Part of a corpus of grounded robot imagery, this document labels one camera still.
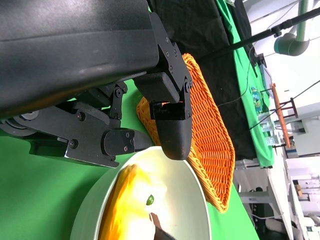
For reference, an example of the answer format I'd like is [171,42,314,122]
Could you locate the striped croissant bread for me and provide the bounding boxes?
[99,163,156,240]

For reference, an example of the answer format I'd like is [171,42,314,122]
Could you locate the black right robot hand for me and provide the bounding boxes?
[149,213,176,240]

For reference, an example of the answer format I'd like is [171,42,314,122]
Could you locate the black boom pole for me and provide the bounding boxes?
[199,7,320,61]

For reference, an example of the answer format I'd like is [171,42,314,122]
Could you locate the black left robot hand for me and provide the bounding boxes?
[0,0,194,169]

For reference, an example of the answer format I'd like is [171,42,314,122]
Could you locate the green tablecloth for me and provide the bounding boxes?
[216,0,273,168]
[0,74,261,240]

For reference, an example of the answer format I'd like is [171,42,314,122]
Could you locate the grey round bowl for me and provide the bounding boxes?
[69,146,212,240]

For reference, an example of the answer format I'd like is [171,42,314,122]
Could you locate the small colourful toy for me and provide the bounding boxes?
[251,86,263,113]

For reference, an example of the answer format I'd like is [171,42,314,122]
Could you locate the orange wicker basket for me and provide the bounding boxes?
[136,53,236,213]

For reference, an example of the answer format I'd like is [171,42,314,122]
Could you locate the black backdrop cloth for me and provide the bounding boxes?
[149,0,258,161]

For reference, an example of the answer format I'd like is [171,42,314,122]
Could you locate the white metal workbench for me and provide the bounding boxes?
[234,149,320,240]

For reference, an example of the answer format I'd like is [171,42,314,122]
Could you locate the brown wooden chair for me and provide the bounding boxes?
[271,83,298,148]

